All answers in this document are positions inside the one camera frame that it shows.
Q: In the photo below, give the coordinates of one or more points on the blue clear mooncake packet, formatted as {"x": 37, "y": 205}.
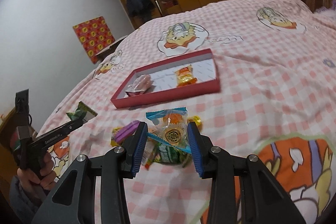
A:
{"x": 170, "y": 128}

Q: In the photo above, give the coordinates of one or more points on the green dark snack packet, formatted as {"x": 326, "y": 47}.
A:
{"x": 83, "y": 112}

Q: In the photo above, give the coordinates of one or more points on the left hand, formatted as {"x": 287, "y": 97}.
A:
{"x": 28, "y": 178}

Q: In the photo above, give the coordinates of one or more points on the pink checkered bed quilt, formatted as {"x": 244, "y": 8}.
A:
{"x": 276, "y": 67}

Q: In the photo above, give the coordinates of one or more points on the small wooden side table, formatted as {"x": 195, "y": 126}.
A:
{"x": 110, "y": 49}

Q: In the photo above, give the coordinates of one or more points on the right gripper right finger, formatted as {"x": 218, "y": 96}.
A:
{"x": 200, "y": 146}

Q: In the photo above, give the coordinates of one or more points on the red shallow box tray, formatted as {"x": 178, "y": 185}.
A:
{"x": 164, "y": 87}

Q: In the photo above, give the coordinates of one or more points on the pink white snack packet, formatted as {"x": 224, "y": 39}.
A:
{"x": 139, "y": 86}

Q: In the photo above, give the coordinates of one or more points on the dark hanging jacket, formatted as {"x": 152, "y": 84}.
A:
{"x": 140, "y": 8}

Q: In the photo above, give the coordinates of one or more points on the red yellow patterned poster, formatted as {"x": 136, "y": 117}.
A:
{"x": 95, "y": 36}

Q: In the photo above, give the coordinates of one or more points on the purple tin box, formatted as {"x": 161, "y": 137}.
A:
{"x": 126, "y": 131}

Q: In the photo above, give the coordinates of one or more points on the yellow candy packet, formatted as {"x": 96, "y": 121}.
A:
{"x": 196, "y": 119}

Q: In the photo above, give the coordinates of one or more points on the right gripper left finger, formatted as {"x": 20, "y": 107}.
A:
{"x": 134, "y": 146}

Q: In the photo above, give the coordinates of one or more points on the orange yellow snack packet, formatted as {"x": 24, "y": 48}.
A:
{"x": 185, "y": 76}

